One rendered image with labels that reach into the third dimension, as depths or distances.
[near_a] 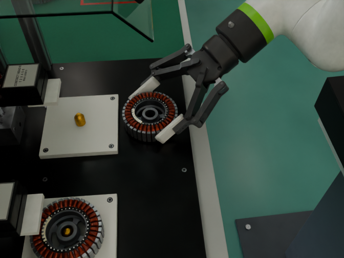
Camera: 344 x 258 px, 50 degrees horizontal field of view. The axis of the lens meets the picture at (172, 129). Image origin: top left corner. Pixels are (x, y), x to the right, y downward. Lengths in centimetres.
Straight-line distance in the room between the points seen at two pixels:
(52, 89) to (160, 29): 42
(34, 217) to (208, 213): 30
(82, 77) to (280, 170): 105
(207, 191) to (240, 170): 93
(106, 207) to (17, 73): 28
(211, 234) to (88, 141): 29
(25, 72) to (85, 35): 37
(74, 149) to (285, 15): 47
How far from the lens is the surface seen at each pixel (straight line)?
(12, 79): 70
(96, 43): 101
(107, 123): 77
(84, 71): 90
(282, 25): 74
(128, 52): 97
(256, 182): 162
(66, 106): 82
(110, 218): 66
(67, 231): 63
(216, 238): 68
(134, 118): 74
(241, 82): 198
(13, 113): 78
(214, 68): 73
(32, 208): 58
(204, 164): 75
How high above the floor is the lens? 137
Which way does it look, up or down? 52 degrees down
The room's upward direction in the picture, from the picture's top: straight up
